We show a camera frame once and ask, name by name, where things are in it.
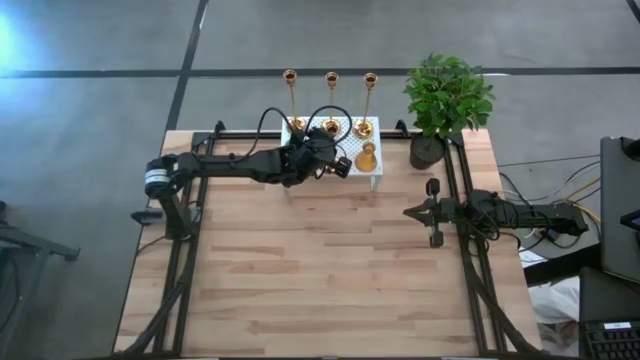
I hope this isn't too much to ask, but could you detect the white plastic bag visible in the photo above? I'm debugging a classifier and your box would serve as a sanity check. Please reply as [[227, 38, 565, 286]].
[[528, 276, 582, 326]]

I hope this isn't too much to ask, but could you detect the black aluminium table frame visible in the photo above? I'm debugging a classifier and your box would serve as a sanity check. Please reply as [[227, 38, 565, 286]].
[[114, 119, 549, 359]]

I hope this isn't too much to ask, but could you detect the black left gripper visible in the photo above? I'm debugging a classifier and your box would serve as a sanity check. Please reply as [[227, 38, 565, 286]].
[[284, 128, 353, 184]]

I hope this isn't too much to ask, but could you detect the black monitor panel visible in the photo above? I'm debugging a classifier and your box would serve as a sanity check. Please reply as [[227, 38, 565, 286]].
[[599, 135, 640, 285]]

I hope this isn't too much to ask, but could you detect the amber ribbed glass candle holder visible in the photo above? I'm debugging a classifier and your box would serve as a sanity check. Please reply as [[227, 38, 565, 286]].
[[354, 141, 380, 174]]

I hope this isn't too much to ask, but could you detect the black laptop lid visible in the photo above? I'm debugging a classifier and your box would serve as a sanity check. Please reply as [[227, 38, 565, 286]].
[[578, 267, 640, 324]]

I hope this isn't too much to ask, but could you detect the black floor stand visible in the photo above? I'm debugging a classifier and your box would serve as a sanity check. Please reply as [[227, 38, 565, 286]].
[[0, 199, 81, 360]]

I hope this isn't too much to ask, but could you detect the yellow cable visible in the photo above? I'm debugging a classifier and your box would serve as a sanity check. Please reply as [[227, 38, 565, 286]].
[[564, 177, 601, 221]]

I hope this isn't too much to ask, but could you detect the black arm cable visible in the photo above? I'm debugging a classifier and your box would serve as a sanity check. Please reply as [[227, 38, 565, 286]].
[[252, 105, 354, 161], [462, 189, 561, 251]]

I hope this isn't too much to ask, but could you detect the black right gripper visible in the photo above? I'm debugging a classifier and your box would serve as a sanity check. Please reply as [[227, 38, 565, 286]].
[[403, 177, 471, 250]]

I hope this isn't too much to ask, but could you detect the white paper sheet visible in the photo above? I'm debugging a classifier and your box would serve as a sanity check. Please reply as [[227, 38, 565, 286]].
[[517, 245, 540, 270]]

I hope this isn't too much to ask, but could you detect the white perforated metal shelf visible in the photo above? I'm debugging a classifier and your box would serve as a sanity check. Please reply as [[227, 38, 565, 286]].
[[279, 116, 385, 192]]

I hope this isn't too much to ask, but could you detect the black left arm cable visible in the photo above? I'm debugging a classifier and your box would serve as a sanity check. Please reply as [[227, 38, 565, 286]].
[[252, 105, 354, 161]]

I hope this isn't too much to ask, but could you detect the black keyboard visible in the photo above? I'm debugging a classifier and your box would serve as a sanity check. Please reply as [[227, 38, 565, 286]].
[[579, 319, 640, 360]]

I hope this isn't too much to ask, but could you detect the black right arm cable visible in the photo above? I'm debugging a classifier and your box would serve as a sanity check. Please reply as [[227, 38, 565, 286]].
[[462, 189, 561, 251]]

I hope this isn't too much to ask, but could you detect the tall brass candlestick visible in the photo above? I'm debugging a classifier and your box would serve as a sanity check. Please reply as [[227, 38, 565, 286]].
[[282, 68, 308, 132], [352, 72, 380, 140], [319, 71, 343, 137]]

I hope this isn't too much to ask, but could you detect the green plant in black pot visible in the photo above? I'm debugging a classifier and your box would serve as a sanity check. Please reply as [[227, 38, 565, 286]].
[[402, 52, 498, 171]]

